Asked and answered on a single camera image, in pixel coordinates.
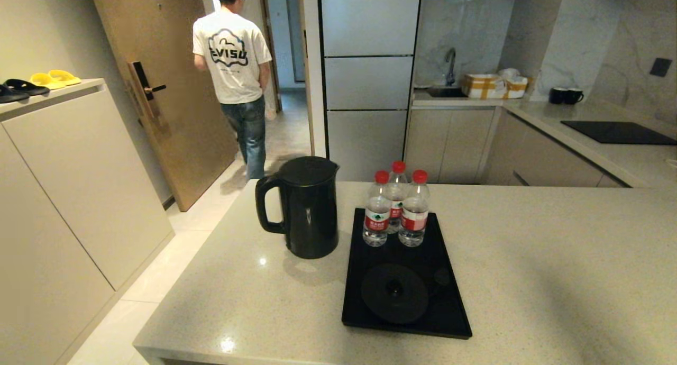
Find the black electric kettle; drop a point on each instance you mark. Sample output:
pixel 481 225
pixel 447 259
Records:
pixel 309 211

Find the water bottle red label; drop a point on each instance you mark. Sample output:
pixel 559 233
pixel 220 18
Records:
pixel 376 223
pixel 398 170
pixel 414 223

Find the black round kettle base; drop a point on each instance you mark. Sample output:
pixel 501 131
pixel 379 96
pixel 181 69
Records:
pixel 394 294

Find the white plastic floor bag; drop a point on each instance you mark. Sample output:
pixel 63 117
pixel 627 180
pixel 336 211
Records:
pixel 272 115

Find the grey tall refrigerator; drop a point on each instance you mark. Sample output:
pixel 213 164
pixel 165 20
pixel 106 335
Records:
pixel 370 79

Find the beige kitchen base cabinets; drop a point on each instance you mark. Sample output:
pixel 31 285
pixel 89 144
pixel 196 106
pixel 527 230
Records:
pixel 449 143

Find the dark kitchen sink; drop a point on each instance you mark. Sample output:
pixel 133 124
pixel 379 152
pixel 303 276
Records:
pixel 447 92

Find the person in white t-shirt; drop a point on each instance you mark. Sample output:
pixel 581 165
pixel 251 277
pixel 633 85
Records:
pixel 232 63

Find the metal kitchen faucet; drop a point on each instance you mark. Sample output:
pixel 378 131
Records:
pixel 450 65

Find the black rectangular serving tray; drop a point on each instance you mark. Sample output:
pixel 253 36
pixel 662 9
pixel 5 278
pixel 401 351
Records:
pixel 439 308

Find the large taped cardboard box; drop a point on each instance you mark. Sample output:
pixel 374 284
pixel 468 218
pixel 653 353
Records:
pixel 482 86

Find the wooden door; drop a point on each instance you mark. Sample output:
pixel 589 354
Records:
pixel 158 100

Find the white crumpled bag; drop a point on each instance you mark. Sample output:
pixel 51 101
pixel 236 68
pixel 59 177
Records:
pixel 509 73

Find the small taped cardboard box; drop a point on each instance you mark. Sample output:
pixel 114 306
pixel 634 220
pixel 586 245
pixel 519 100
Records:
pixel 517 88

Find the black mug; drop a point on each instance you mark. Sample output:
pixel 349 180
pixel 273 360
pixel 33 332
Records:
pixel 573 96
pixel 557 96

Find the beige shoe cabinet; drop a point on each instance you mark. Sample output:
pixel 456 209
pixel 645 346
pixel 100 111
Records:
pixel 79 195

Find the black induction cooktop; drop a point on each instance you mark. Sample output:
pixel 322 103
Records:
pixel 619 133

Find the yellow slipper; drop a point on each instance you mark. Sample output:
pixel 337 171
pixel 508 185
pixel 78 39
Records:
pixel 46 81
pixel 64 76

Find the black slipper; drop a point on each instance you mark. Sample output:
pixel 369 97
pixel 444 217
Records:
pixel 10 95
pixel 25 86

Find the dark wall socket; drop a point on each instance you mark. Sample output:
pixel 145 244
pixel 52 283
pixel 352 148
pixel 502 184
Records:
pixel 661 67

